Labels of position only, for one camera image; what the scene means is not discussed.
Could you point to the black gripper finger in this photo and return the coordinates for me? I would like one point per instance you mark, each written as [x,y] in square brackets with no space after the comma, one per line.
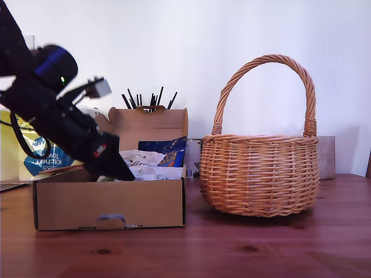
[113,166]

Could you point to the white green-print candy bag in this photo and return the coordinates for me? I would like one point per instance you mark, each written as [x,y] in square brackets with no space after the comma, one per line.
[165,173]

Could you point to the blue orange-print candy bag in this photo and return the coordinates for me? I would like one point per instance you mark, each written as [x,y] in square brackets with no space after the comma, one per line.
[174,149]

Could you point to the brown cardboard box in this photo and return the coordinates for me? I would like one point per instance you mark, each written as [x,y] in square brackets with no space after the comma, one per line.
[87,202]

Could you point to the small printed white box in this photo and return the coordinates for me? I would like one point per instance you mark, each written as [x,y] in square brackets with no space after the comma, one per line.
[192,156]

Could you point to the woven wicker basket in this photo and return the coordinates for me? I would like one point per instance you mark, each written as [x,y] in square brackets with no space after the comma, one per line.
[261,179]

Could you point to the round cork coaster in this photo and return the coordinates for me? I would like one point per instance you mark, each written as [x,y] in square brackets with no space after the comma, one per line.
[58,170]

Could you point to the black chopstick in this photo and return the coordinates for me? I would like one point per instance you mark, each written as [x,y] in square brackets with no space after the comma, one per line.
[152,100]
[140,100]
[160,95]
[131,99]
[124,102]
[172,100]

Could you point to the yellow kitchen towel pack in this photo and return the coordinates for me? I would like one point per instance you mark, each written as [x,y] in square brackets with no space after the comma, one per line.
[37,162]

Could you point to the flat grey board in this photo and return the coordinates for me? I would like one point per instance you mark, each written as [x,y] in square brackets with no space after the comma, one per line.
[11,187]

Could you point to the grey stone tile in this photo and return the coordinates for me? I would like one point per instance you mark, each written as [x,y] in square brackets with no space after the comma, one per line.
[326,159]

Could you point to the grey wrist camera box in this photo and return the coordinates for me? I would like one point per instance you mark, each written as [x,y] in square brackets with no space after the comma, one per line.
[100,88]

